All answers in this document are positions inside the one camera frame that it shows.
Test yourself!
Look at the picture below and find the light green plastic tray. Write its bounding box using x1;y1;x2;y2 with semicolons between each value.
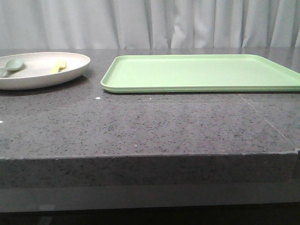
100;54;300;93

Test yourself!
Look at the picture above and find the grey pleated curtain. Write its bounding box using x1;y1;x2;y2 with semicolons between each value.
0;0;300;49

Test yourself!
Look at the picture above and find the yellow plastic fork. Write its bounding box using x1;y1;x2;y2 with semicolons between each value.
50;60;67;74

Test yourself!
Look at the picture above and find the beige round plate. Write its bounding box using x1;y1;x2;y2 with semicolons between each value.
0;52;90;90

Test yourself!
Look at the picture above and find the sage green spoon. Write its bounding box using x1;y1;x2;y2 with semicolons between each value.
0;58;24;77

